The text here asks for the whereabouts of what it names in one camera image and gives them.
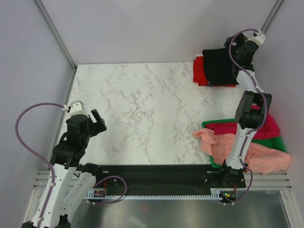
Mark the black t-shirt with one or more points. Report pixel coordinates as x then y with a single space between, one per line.
217 67

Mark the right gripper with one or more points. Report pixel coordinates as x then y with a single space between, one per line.
228 41

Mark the left aluminium frame post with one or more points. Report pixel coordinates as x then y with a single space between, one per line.
51 26

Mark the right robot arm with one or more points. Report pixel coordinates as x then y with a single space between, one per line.
252 111

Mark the right aluminium frame post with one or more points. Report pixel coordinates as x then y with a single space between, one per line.
272 15

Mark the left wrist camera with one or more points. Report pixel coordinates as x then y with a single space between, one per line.
75 108

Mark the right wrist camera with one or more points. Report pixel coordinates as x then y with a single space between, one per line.
258 38

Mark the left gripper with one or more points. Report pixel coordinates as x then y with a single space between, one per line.
99 126

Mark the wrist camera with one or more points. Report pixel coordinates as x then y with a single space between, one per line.
75 108
258 38

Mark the white slotted cable duct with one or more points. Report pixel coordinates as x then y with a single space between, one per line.
98 195

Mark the green plastic bin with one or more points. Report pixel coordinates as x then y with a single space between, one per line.
272 143

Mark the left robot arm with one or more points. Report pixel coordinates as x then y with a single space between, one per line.
69 181

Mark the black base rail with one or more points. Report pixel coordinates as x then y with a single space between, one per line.
183 179

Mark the salmon pink t-shirt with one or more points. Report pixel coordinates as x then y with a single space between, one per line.
258 158

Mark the folded red t-shirt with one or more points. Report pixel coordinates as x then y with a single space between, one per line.
199 74

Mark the magenta t-shirt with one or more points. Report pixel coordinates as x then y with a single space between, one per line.
269 130

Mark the aluminium frame post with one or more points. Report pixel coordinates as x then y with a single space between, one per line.
51 26
272 15

